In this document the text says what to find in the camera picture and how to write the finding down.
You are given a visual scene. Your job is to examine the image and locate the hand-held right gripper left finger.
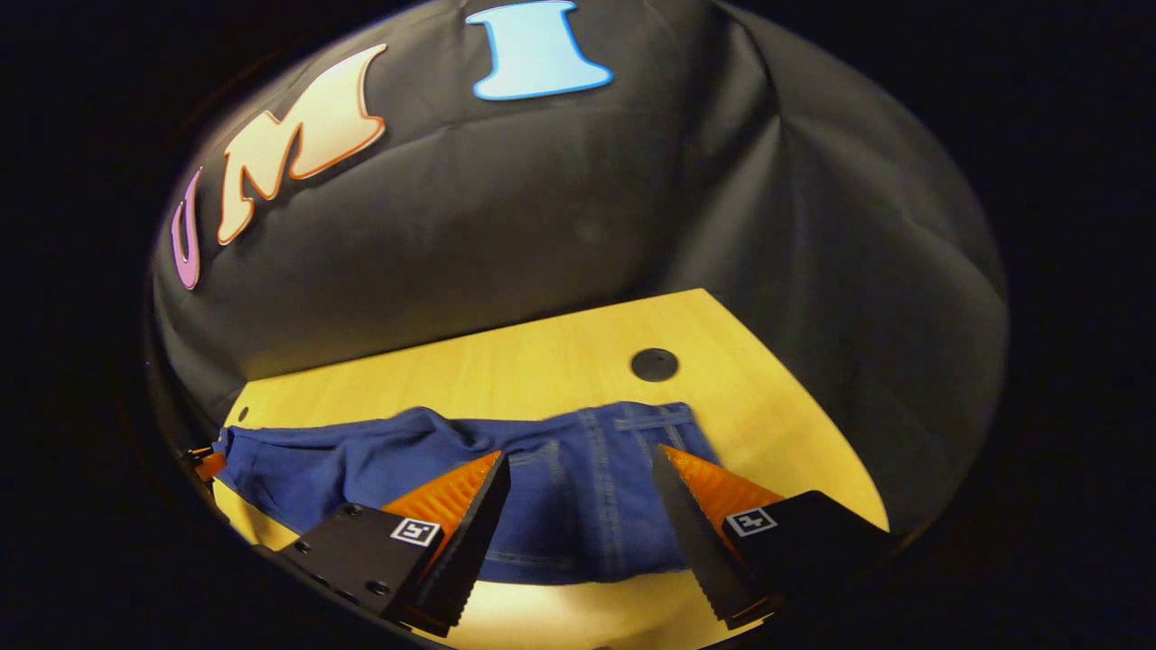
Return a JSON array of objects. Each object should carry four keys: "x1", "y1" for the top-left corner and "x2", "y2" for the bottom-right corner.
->
[{"x1": 269, "y1": 450, "x2": 512, "y2": 638}]

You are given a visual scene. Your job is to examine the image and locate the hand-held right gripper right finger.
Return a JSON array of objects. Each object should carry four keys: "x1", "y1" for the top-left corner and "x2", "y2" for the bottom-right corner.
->
[{"x1": 650, "y1": 443, "x2": 902, "y2": 631}]

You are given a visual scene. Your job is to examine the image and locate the black backdrop cloth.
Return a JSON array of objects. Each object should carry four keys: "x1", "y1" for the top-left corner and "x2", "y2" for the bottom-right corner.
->
[{"x1": 149, "y1": 0, "x2": 1011, "y2": 543}]

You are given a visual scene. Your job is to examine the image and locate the blue jeans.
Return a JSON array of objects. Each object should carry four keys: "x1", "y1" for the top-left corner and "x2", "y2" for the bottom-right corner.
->
[{"x1": 215, "y1": 402, "x2": 723, "y2": 585}]

